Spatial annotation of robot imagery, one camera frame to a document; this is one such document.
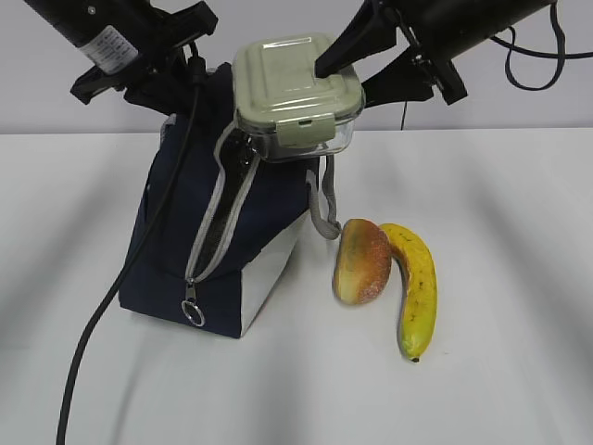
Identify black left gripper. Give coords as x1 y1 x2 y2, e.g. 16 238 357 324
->
69 1 218 116

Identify navy blue lunch bag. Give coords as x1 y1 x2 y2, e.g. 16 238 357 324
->
119 64 340 338

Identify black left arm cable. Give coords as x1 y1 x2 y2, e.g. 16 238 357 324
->
56 39 206 445

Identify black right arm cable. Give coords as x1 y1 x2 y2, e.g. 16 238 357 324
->
399 0 593 132

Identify green lid glass container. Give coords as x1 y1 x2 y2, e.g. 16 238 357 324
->
232 32 365 163

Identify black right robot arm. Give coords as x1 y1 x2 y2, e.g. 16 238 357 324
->
314 0 555 108

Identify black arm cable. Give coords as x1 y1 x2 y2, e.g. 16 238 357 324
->
56 39 206 445
399 0 593 132

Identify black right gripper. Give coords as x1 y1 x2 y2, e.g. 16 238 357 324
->
314 0 467 108

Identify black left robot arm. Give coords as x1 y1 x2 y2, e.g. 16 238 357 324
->
28 0 218 118

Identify brown green mango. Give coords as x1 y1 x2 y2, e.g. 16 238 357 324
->
333 219 392 306

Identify yellow banana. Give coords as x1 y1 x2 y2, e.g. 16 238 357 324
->
380 223 438 362

